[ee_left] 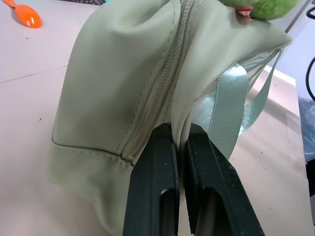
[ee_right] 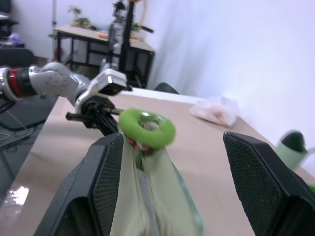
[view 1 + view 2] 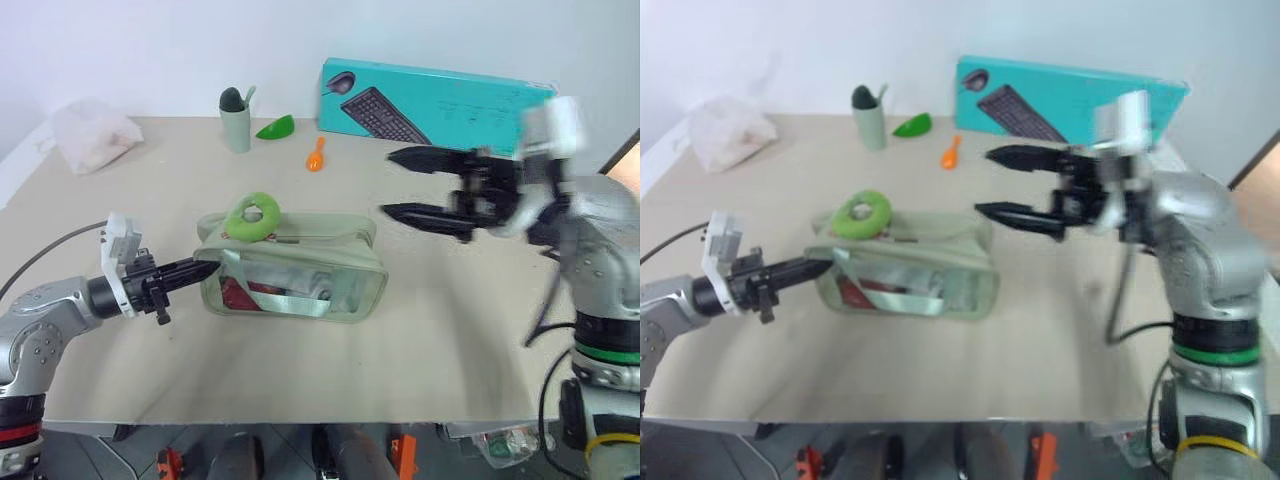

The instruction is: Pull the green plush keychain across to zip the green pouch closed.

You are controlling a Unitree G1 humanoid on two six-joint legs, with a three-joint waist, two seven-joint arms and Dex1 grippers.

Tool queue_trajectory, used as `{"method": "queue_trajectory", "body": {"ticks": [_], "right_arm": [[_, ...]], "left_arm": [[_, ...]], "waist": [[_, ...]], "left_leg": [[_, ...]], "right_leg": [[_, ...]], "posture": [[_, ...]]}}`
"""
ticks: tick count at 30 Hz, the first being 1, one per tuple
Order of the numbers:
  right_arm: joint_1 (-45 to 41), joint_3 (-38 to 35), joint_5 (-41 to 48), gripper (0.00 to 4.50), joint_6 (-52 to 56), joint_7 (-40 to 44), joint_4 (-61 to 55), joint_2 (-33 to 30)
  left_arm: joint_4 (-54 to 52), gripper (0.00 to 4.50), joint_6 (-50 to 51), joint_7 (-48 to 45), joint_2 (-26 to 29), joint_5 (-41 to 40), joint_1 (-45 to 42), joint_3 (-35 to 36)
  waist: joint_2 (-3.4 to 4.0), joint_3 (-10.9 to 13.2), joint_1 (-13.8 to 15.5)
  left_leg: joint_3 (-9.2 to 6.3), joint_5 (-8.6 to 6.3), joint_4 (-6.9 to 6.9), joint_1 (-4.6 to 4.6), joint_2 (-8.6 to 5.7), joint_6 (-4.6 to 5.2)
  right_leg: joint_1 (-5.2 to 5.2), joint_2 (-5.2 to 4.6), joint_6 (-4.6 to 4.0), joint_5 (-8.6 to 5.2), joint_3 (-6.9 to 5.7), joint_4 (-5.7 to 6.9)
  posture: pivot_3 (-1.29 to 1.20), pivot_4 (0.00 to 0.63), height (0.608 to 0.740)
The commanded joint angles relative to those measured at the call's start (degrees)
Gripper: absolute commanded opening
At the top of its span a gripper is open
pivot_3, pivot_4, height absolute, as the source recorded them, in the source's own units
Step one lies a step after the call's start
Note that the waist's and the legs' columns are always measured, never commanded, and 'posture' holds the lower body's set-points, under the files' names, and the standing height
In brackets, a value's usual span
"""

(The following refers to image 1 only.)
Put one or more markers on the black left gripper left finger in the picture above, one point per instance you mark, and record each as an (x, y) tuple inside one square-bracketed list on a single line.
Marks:
[(150, 186)]

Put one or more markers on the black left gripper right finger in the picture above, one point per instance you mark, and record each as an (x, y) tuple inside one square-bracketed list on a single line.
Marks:
[(216, 194)]

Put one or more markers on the light green zippered pouch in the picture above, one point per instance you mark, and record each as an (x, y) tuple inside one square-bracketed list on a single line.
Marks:
[(110, 86)]

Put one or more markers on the clear plastic bag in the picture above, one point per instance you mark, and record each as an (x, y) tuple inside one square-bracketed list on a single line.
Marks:
[(307, 127)]

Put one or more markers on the dark keyboard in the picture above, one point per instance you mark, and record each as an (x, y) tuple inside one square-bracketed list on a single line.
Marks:
[(88, 2)]

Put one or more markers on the orange plastic spoon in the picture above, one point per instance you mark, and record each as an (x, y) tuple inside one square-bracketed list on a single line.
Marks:
[(26, 14)]

